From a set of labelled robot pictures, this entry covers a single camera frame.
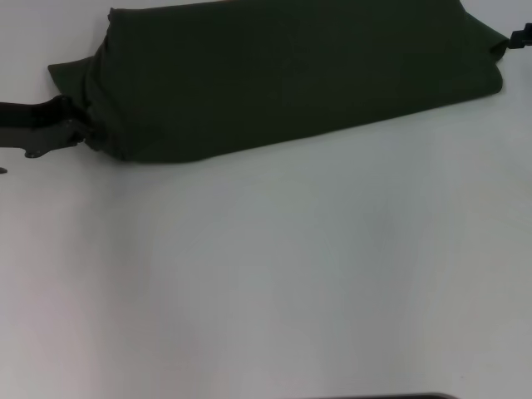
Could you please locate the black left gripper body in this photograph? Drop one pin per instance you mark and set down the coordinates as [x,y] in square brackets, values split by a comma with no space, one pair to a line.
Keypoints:
[33,124]

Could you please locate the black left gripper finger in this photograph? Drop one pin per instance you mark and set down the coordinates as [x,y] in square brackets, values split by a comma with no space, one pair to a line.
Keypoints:
[77,110]
[83,135]

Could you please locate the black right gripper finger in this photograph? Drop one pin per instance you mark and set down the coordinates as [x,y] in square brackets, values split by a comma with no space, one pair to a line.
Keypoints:
[521,37]

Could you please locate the dark green FREE t-shirt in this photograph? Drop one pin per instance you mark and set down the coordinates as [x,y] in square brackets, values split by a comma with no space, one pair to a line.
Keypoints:
[291,75]

